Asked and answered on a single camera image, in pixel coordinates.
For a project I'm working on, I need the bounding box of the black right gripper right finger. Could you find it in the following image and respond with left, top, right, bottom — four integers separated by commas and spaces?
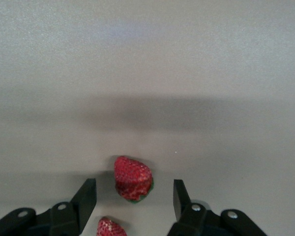
167, 179, 212, 236

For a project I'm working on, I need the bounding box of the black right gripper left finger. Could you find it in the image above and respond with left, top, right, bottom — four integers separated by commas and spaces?
49, 178, 97, 236

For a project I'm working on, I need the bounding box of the red strawberry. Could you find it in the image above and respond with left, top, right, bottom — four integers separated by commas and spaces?
114, 155, 154, 205
96, 216, 128, 236

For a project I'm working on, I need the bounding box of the brown table cover sheet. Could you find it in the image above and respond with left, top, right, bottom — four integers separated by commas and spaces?
0, 0, 295, 236

